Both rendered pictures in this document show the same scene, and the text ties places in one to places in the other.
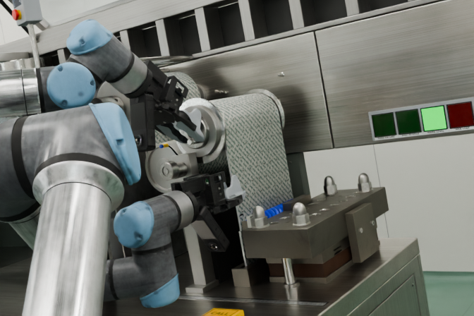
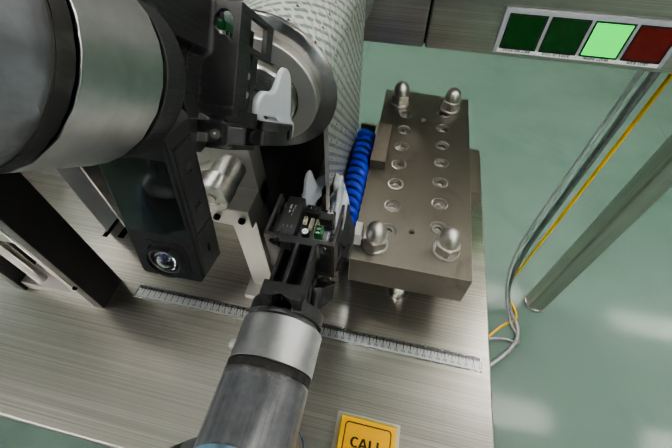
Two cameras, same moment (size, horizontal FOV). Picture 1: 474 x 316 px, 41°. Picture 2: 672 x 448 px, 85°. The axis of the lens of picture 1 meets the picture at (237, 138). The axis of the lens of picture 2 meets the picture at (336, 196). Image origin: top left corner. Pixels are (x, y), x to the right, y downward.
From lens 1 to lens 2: 1.12 m
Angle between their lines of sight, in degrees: 51
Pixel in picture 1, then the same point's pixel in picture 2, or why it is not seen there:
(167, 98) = (236, 107)
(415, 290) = not seen: hidden behind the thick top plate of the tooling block
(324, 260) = not seen: hidden behind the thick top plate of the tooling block
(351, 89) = not seen: outside the picture
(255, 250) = (367, 277)
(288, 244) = (428, 285)
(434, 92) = not seen: outside the picture
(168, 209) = (297, 415)
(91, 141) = not seen: outside the picture
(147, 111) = (184, 187)
